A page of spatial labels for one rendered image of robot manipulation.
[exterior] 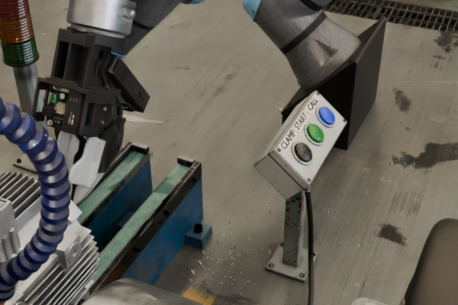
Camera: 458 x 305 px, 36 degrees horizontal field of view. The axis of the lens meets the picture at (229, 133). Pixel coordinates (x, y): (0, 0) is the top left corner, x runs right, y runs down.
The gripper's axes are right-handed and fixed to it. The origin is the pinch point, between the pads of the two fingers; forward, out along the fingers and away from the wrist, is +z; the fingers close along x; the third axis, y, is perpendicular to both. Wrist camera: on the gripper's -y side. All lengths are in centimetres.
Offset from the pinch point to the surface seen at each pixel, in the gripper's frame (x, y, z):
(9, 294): 9.0, 22.7, 4.0
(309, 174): 23.3, -19.4, -6.8
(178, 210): 1.1, -29.0, 6.3
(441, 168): 37, -69, -7
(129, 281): 16.4, 14.5, 2.3
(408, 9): -17, -327, -60
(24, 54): -33.5, -28.7, -12.5
